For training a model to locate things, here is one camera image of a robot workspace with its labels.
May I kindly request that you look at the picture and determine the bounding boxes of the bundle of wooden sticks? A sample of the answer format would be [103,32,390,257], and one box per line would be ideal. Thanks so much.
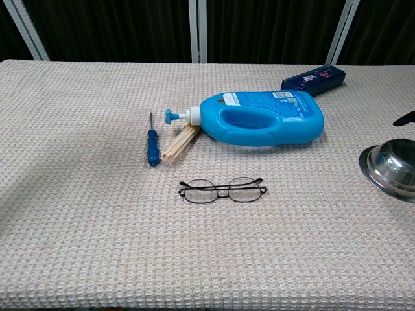
[160,124,201,163]

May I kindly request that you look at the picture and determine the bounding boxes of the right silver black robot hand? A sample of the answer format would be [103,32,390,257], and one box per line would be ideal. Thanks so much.
[392,110,415,127]

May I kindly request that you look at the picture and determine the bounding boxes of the blue detergent pump bottle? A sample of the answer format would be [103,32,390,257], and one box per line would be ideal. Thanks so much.
[163,90,325,148]

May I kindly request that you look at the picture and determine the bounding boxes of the blue handled screwdriver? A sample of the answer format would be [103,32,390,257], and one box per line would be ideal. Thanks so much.
[146,112,162,167]

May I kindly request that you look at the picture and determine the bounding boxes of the thin black framed glasses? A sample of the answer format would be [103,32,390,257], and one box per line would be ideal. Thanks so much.
[178,176,268,204]

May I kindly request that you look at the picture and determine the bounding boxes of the beige waffle tablecloth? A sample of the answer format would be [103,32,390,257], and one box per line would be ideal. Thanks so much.
[0,59,415,310]

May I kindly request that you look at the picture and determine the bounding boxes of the dark blue printed box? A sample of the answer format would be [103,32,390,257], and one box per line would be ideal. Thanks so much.
[280,63,347,97]

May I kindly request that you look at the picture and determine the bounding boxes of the white double frame post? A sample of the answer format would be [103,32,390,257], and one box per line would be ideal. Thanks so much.
[189,0,208,64]

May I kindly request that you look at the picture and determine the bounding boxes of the black curtain panel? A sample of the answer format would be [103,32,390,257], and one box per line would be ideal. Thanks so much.
[206,0,346,65]
[0,0,35,62]
[21,0,193,64]
[336,0,415,67]

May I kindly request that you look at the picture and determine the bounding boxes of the metal bowl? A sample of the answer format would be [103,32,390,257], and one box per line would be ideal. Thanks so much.
[359,138,415,204]

